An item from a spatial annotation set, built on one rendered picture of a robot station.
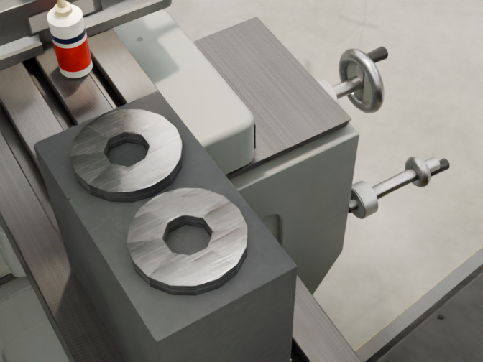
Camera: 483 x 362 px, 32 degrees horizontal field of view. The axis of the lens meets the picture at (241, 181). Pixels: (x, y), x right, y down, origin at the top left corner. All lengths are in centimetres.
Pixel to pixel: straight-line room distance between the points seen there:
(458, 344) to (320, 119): 38
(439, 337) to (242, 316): 62
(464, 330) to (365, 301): 71
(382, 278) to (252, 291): 135
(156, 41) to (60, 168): 57
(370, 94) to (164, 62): 40
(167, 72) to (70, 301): 45
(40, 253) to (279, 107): 52
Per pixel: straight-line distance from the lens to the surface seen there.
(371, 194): 141
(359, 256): 198
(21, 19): 106
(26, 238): 89
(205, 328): 61
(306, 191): 129
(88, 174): 67
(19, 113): 101
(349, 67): 147
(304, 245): 141
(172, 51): 122
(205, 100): 115
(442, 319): 123
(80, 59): 102
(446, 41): 253
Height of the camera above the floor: 163
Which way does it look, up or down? 51 degrees down
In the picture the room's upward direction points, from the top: 1 degrees counter-clockwise
